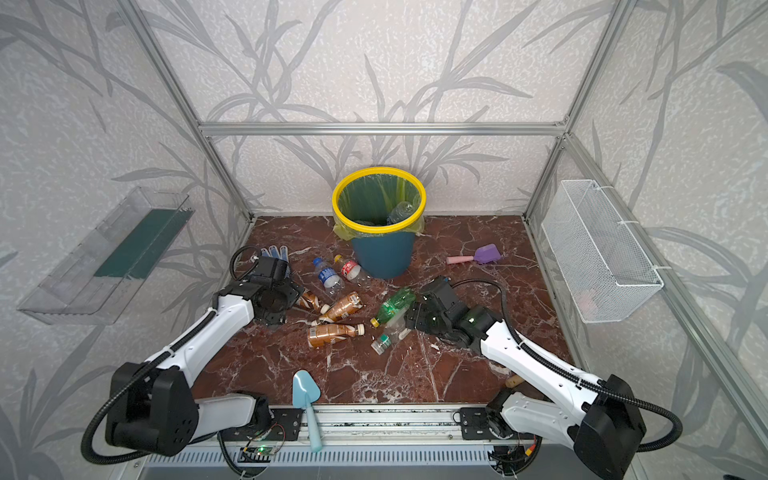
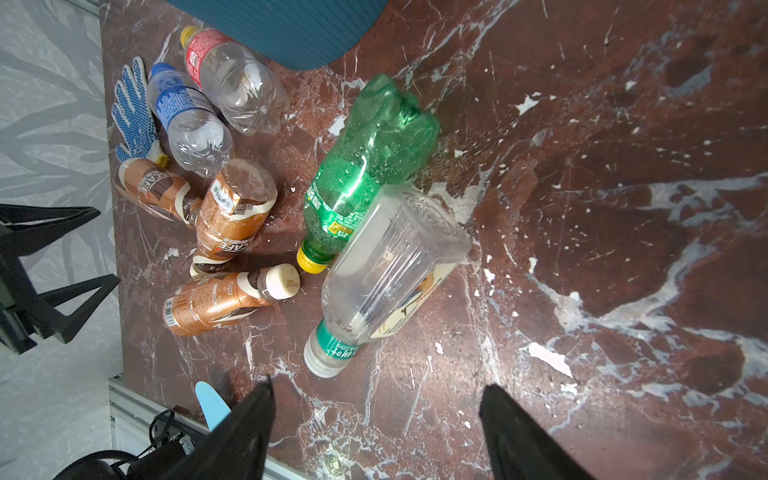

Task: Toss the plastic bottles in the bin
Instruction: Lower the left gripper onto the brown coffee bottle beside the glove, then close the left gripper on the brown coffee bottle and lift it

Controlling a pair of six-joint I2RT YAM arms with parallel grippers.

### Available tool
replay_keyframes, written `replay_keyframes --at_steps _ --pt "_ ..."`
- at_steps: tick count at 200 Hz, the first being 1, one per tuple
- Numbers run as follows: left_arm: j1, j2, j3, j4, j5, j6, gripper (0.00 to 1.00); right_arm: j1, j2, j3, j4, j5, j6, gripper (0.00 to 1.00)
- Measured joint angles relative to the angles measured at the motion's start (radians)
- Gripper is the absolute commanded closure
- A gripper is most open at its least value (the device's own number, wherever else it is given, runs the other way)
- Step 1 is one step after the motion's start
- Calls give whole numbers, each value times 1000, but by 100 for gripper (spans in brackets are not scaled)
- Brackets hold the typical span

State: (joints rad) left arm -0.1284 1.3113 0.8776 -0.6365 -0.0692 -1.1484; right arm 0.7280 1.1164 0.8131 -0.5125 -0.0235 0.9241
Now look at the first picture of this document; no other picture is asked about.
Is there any aluminium front rail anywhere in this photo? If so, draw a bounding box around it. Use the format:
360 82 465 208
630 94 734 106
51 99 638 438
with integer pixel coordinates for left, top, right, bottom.
173 403 625 448

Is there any red label bottle yellow cap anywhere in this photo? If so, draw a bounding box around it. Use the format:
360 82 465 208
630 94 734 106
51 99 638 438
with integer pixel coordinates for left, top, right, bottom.
334 254 371 286

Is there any wooden handle tool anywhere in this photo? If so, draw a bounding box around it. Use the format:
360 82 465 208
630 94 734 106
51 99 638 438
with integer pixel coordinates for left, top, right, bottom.
505 375 525 389

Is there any white wire mesh basket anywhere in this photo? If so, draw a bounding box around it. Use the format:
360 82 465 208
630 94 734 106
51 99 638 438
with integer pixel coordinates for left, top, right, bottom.
542 179 664 324

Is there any purple pink toy scoop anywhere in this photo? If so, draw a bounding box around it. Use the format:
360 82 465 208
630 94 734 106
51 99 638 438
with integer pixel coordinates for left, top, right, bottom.
446 244 502 265

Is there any small circuit board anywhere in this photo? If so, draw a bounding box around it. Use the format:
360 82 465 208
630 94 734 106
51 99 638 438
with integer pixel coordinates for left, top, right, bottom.
237 445 282 465

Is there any teal bin with yellow rim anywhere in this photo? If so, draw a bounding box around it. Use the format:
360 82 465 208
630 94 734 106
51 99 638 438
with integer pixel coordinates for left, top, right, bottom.
331 166 428 281

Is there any green Sprite bottle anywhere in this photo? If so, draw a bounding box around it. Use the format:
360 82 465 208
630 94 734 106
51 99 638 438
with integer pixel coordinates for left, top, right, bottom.
370 287 415 328

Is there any light blue plastic trowel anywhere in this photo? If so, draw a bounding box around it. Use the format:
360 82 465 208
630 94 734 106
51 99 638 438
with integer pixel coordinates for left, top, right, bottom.
292 370 323 452

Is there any Pepsi bottle blue cap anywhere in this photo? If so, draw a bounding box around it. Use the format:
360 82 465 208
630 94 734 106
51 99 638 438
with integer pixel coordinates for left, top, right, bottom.
312 257 344 297

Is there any clear acrylic wall shelf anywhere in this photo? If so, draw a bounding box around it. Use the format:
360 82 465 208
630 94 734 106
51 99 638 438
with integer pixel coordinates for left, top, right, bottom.
18 187 195 326

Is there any yellow-green bin liner bag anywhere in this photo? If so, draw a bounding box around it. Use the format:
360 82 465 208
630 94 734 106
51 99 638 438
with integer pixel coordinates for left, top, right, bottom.
332 167 427 241

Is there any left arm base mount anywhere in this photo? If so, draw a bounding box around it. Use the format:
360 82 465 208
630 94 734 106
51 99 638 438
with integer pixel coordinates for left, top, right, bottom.
240 408 304 442

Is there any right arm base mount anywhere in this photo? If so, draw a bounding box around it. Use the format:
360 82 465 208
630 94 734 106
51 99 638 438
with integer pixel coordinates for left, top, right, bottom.
452 406 499 441

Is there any clear square bottle green-white cap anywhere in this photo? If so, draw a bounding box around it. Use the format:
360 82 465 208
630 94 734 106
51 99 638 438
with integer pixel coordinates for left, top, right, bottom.
371 317 411 355

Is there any blue label water bottle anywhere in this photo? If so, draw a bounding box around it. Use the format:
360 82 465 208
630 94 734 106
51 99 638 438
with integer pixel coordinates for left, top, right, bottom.
386 201 417 225

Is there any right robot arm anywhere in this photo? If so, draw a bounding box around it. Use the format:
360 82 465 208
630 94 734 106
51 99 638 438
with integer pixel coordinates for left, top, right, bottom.
405 276 683 479

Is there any blue dotted work glove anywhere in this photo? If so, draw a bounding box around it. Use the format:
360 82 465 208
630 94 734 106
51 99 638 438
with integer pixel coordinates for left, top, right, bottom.
260 245 289 262

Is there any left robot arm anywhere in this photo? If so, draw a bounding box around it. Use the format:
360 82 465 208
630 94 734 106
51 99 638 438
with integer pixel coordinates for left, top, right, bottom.
80 256 304 465

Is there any brown coffee bottle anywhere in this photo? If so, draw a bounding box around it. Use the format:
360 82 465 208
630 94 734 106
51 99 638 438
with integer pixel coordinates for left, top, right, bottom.
318 292 364 323
307 324 365 348
296 290 329 314

